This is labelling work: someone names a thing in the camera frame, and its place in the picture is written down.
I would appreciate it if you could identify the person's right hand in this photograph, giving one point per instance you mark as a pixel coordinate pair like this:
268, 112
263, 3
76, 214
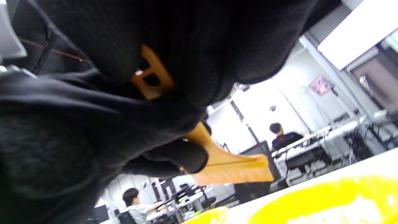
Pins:
93, 130

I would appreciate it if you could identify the orange food piece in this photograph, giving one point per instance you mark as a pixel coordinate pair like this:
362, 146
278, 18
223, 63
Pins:
230, 169

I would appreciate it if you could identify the yellow bowl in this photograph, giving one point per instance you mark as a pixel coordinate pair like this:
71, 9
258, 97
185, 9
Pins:
295, 199
208, 216

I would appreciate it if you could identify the black mesh office chair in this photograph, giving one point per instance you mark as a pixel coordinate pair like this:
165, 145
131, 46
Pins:
248, 191

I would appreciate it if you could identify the white office desk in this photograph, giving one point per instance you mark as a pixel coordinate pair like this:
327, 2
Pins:
326, 133

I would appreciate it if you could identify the white freestanding board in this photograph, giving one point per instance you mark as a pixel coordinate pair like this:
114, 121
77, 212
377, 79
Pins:
357, 31

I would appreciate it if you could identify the pink wall poster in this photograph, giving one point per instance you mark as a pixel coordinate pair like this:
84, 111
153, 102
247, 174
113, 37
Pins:
320, 85

